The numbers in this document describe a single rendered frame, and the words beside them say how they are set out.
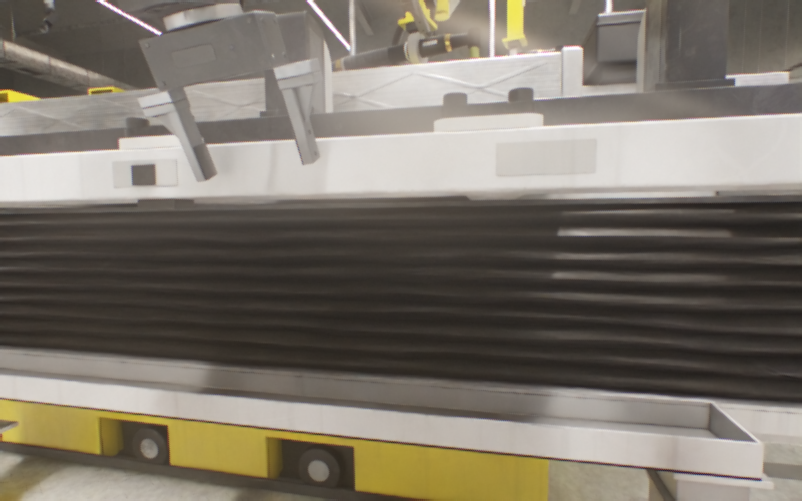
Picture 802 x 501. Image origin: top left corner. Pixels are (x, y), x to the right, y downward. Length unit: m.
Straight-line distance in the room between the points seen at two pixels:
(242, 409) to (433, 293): 0.40
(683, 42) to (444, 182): 0.30
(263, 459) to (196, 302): 0.48
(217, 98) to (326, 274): 0.38
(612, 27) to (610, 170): 0.46
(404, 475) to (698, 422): 0.63
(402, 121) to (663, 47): 0.30
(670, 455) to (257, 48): 0.74
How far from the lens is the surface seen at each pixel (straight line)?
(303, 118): 0.47
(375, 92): 0.73
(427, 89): 0.71
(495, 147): 0.47
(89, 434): 1.59
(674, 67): 0.57
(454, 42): 1.20
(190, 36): 0.49
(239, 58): 0.47
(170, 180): 0.61
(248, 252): 0.92
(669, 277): 0.83
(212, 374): 1.01
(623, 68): 0.90
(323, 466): 1.25
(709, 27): 0.59
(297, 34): 0.61
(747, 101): 0.58
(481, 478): 1.11
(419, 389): 0.84
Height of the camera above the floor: 0.74
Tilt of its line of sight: 5 degrees down
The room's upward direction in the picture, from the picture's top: 1 degrees counter-clockwise
